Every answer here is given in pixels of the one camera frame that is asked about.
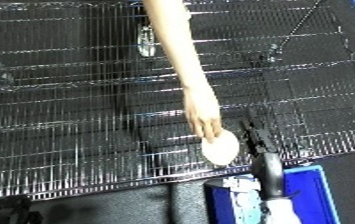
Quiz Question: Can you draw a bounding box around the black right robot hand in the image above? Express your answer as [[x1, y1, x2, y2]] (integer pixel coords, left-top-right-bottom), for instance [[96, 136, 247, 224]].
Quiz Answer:
[[237, 109, 289, 202]]

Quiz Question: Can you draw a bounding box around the person's hand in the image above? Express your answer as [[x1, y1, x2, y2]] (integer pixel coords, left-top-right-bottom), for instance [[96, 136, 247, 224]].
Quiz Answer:
[[180, 87, 225, 144]]

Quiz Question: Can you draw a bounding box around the white paper cup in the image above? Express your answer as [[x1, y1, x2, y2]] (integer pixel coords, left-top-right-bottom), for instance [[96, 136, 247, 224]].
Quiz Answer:
[[198, 128, 243, 167]]

